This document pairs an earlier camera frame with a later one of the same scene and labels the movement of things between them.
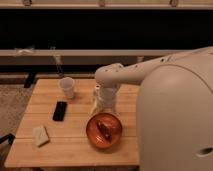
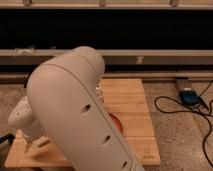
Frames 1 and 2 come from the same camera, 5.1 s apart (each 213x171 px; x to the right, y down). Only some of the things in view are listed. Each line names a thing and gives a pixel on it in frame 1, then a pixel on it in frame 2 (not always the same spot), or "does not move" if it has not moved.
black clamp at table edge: (10, 137) does not move
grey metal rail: (83, 56) does not move
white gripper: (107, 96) -> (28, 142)
